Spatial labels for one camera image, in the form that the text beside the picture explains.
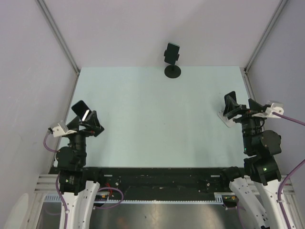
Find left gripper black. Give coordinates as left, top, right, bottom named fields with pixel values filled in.
left=65, top=110, right=100, bottom=165

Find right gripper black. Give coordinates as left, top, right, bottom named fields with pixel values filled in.
left=223, top=95, right=268, bottom=153

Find white phone stand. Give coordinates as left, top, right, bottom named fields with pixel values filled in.
left=217, top=110, right=241, bottom=128

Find black pole phone stand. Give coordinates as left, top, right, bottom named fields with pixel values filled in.
left=164, top=63, right=181, bottom=79

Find teal-edged phone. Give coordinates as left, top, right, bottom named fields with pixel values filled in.
left=164, top=42, right=180, bottom=65

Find blue-edged black phone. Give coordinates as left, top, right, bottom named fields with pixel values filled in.
left=224, top=91, right=237, bottom=103

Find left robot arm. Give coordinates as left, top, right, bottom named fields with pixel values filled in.
left=53, top=110, right=105, bottom=229

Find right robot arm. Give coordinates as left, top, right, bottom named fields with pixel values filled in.
left=218, top=91, right=293, bottom=229

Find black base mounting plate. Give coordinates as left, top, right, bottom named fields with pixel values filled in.
left=50, top=167, right=245, bottom=201

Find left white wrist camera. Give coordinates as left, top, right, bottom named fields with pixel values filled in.
left=48, top=120, right=77, bottom=137

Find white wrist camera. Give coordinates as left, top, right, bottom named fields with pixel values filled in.
left=48, top=120, right=77, bottom=137
left=253, top=101, right=284, bottom=118

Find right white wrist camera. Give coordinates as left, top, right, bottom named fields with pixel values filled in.
left=253, top=101, right=284, bottom=118

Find aluminium frame rail front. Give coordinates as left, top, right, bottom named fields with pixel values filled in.
left=34, top=174, right=58, bottom=193

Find grey slotted cable duct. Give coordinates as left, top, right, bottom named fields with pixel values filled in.
left=43, top=194, right=237, bottom=205

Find right aluminium corner post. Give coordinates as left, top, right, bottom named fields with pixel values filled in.
left=244, top=0, right=289, bottom=72

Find aluminium corner post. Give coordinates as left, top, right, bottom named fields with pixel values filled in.
left=35, top=0, right=80, bottom=76
left=244, top=0, right=289, bottom=72

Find left aluminium corner post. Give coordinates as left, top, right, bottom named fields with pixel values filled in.
left=35, top=0, right=80, bottom=76

